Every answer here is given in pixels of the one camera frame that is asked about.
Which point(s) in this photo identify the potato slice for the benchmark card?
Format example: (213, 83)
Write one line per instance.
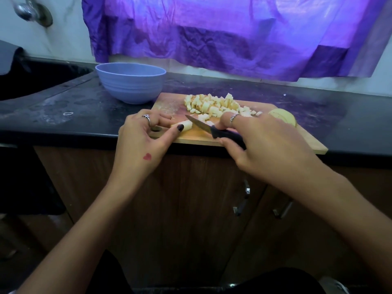
(283, 115)

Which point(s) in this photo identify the wooden cutting board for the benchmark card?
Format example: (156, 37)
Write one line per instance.
(168, 104)

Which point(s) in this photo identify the purple cloth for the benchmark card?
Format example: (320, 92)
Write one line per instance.
(245, 33)

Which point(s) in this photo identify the tan potato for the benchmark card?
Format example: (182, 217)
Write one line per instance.
(184, 125)

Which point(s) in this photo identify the white rubber band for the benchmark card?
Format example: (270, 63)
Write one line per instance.
(63, 113)

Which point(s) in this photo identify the blue bowl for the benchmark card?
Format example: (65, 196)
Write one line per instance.
(130, 82)

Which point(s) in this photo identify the metal faucet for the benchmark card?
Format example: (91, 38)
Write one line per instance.
(30, 12)

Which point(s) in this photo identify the person's left hand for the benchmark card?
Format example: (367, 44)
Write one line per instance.
(138, 150)

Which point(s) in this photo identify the person's dark trousers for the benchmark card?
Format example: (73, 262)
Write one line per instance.
(282, 281)

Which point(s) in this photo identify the pile of diced potato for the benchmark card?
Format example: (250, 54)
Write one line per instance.
(217, 106)

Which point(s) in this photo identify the red and white plastic bag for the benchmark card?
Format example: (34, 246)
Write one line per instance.
(334, 286)

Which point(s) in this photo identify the grey cloth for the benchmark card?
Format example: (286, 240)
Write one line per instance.
(9, 57)

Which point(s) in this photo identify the person's left forearm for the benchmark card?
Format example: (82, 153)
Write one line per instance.
(73, 248)

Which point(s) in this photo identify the person's right forearm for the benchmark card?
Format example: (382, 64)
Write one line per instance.
(355, 229)

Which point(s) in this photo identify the person's right hand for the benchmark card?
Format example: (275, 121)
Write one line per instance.
(272, 150)

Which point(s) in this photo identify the dark sink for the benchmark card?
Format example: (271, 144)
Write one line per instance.
(37, 76)

